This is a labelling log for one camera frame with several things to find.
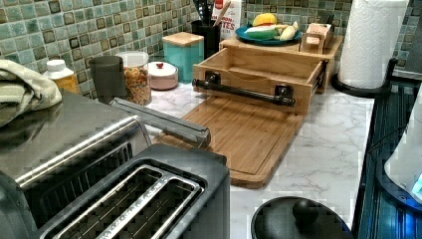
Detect wooden drawer with black handle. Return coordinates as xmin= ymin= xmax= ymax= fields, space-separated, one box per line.
xmin=192 ymin=48 xmax=327 ymax=115

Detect black utensil holder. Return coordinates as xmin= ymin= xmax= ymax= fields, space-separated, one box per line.
xmin=191 ymin=20 xmax=221 ymax=59

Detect wooden drawer cabinet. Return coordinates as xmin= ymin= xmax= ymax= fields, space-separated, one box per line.
xmin=220 ymin=37 xmax=342 ymax=94

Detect white paper towel roll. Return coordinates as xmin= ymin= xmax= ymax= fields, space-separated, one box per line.
xmin=338 ymin=0 xmax=409 ymax=90

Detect white appliance with black base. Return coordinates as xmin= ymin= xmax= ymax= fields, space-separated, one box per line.
xmin=377 ymin=91 xmax=422 ymax=213

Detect wooden spoon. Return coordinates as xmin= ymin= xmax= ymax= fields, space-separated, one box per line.
xmin=213 ymin=0 xmax=231 ymax=27

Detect black pot lid with knob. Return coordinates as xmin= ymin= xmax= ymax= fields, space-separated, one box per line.
xmin=251 ymin=196 xmax=353 ymax=239

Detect pink ceramic lidded bowl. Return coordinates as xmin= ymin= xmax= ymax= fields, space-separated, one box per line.
xmin=147 ymin=62 xmax=178 ymax=91

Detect teal canister with wooden lid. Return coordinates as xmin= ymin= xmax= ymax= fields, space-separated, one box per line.
xmin=162 ymin=32 xmax=204 ymax=84

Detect pale corn toy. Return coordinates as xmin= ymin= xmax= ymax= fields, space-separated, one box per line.
xmin=275 ymin=22 xmax=299 ymax=41

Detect green white vegetable toy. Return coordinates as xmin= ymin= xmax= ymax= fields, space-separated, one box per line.
xmin=245 ymin=25 xmax=279 ymax=40

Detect white cereal box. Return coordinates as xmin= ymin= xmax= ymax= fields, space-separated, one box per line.
xmin=211 ymin=0 xmax=242 ymax=40

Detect black kitchen utensils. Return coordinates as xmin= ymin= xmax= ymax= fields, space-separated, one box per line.
xmin=192 ymin=0 xmax=214 ymax=26

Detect dark blue plate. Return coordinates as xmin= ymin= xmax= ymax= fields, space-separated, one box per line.
xmin=235 ymin=27 xmax=302 ymax=46

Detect small wooden block holder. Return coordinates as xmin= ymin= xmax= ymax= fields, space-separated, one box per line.
xmin=299 ymin=23 xmax=334 ymax=54

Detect black dish drying rack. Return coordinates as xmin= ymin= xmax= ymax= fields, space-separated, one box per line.
xmin=351 ymin=78 xmax=422 ymax=239

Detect yellow mango toy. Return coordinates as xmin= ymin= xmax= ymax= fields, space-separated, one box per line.
xmin=252 ymin=13 xmax=277 ymax=27

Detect black two-slot toaster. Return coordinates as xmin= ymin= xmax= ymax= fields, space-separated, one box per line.
xmin=25 ymin=144 xmax=230 ymax=239

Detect folded green towel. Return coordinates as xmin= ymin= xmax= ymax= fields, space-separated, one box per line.
xmin=0 ymin=60 xmax=62 ymax=126

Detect bamboo cutting board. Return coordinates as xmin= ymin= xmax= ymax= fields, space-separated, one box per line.
xmin=151 ymin=96 xmax=305 ymax=190

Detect dark grey cup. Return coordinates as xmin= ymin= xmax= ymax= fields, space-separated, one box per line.
xmin=90 ymin=56 xmax=126 ymax=104

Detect glass jar with cereal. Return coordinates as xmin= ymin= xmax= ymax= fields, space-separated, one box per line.
xmin=117 ymin=51 xmax=151 ymax=106

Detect black paper towel holder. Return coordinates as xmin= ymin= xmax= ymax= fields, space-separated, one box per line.
xmin=330 ymin=58 xmax=398 ymax=99

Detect white-capped yellow bottle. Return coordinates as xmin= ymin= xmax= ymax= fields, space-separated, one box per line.
xmin=44 ymin=60 xmax=79 ymax=94

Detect stainless steel toaster oven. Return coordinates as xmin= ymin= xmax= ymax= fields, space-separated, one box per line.
xmin=0 ymin=89 xmax=212 ymax=239

